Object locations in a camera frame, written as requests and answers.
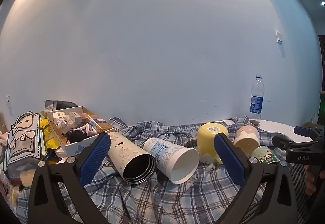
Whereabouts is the clear plastic water bottle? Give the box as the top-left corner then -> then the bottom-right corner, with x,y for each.
250,74 -> 265,121

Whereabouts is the black object in box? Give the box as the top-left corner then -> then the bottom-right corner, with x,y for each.
66,130 -> 87,144

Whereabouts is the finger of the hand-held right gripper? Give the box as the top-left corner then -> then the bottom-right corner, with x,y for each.
272,136 -> 294,151
294,126 -> 316,138

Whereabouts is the cartoon print bag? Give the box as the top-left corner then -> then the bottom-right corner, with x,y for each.
3,112 -> 48,179

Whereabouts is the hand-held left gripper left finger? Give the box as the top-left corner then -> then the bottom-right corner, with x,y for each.
27,133 -> 112,224

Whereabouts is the beige pink cup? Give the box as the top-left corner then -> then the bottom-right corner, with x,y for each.
233,126 -> 261,156

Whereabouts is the blue plaid cloth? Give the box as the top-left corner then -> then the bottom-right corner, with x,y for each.
16,115 -> 311,224

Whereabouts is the small white bottle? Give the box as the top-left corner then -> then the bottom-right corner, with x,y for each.
0,170 -> 12,192

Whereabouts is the grey cloth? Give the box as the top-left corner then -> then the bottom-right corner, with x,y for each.
44,100 -> 78,113

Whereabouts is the person's right hand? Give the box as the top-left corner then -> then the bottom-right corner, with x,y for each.
304,165 -> 318,197

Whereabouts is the yellow packet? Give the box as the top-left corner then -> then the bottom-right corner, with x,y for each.
40,118 -> 62,150

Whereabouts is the green object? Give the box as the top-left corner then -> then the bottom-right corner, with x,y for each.
318,90 -> 325,124

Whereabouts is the yellow cup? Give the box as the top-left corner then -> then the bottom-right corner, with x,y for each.
197,123 -> 229,164

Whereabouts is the blue white small carton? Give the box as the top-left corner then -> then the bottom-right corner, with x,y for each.
88,117 -> 107,132

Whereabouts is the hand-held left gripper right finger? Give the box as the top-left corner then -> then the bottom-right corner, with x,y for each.
213,133 -> 298,224

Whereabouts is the white wall socket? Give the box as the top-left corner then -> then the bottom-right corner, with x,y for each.
6,95 -> 13,116

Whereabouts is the white paper cup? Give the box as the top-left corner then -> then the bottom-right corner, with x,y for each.
143,137 -> 200,184

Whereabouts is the cream tumbler with metal rim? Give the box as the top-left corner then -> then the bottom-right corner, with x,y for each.
107,132 -> 157,186

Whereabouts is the cardboard box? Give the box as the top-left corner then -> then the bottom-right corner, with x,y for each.
47,106 -> 116,157

